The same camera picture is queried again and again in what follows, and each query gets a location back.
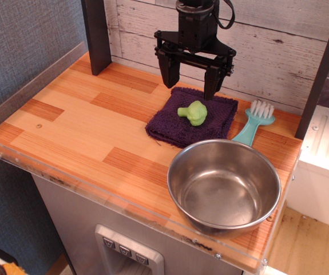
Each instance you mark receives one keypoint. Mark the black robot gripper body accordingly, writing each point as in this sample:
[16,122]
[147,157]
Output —
[196,43]

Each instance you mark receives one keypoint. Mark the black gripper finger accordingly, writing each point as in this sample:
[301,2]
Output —
[169,68]
[214,77]

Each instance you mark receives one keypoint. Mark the silver metal bowl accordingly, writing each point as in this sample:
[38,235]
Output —
[223,187]

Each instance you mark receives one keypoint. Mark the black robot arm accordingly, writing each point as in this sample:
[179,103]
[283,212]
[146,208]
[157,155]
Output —
[194,5]

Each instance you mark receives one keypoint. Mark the purple folded cloth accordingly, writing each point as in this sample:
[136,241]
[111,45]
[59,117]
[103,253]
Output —
[168,126]

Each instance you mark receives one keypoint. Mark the green toy broccoli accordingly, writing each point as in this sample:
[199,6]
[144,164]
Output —
[196,113]

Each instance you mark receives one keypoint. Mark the teal scrub brush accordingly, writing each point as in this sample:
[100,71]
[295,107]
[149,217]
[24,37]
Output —
[260,113]

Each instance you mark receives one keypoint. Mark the white toy sink unit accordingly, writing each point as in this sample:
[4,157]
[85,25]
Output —
[308,191]

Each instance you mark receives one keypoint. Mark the grey toy fridge cabinet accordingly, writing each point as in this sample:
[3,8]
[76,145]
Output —
[76,217]

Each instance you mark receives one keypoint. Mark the clear acrylic edge guard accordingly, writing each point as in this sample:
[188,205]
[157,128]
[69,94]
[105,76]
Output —
[132,180]

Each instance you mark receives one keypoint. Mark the silver dispenser button panel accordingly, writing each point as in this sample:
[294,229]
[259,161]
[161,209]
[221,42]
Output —
[127,252]

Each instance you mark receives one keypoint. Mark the orange object bottom left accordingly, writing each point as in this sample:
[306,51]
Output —
[11,269]

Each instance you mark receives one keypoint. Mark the dark left shelf post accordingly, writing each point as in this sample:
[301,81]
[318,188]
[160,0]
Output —
[97,35]

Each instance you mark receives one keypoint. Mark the dark shelf post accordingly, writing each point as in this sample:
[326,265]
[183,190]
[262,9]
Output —
[97,35]
[314,95]

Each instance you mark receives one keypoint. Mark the dark right shelf post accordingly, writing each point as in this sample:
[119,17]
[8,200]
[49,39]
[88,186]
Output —
[314,95]

